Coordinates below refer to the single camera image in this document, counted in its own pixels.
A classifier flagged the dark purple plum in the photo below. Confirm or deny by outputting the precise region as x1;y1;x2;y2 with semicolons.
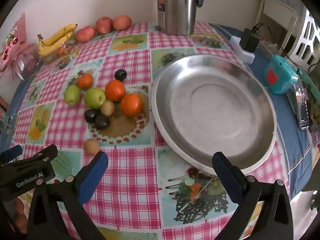
94;114;110;130
114;69;127;82
84;109;98;124

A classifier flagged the teal box with red label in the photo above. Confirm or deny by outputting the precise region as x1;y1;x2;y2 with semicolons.
265;55;300;95

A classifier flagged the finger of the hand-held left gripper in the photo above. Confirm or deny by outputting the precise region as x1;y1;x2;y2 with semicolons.
15;144;59;172
0;144;22;167

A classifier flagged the person's left hand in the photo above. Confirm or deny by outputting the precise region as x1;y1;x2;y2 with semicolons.
14;198;28;233

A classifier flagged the yellow banana bunch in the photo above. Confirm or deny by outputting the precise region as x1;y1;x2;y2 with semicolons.
37;24;78;57

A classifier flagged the brown kiwi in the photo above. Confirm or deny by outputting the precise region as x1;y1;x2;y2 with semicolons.
100;100;116;117
83;138;100;155

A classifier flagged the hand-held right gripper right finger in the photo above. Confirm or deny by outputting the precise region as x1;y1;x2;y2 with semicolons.
212;151;294;240

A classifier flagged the stainless steel thermos jug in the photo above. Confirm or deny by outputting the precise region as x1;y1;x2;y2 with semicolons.
157;0;206;36

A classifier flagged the red apple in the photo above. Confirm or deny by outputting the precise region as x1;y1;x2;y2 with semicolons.
95;17;113;35
76;26;96;43
112;15;132;31

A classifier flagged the blue cloth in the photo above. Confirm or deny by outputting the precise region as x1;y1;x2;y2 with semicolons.
0;24;313;202

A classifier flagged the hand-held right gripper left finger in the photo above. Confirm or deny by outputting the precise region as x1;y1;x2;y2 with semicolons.
27;151;109;240

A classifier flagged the round stainless steel plate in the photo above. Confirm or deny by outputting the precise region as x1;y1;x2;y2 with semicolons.
151;54;278;175

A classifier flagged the pink plaid tablecloth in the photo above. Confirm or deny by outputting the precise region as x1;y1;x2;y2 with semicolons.
10;21;290;240

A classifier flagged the white wooden frame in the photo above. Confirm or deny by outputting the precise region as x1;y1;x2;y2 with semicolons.
255;0;304;40

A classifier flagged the clear ribbed plastic container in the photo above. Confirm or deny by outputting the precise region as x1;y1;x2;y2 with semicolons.
16;52;44;80

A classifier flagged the green apple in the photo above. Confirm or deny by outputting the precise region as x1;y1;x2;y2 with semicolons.
83;88;107;109
63;84;81;106

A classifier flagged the black charger cable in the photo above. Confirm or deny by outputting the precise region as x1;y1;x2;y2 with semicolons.
251;22;266;33

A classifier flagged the white power strip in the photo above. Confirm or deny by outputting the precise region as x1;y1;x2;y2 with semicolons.
229;35;255;64

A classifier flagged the glass bowl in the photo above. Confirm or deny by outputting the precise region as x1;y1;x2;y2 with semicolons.
41;39;75;63

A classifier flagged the light green board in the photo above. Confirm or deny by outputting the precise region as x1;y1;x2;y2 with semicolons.
297;69;320;95

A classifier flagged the pink flower bouquet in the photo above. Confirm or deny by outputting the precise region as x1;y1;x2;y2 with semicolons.
0;12;38;73

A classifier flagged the orange mandarin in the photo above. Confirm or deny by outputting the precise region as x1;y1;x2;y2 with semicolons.
120;93;144;117
77;73;94;89
105;79;127;102

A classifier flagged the white plastic chair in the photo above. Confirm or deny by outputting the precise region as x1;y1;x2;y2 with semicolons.
285;7;320;64

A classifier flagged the black charger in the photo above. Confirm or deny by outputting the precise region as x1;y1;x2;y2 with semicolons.
239;28;260;53

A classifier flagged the clear plastic package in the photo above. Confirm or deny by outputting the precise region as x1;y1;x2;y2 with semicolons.
286;79;314;130

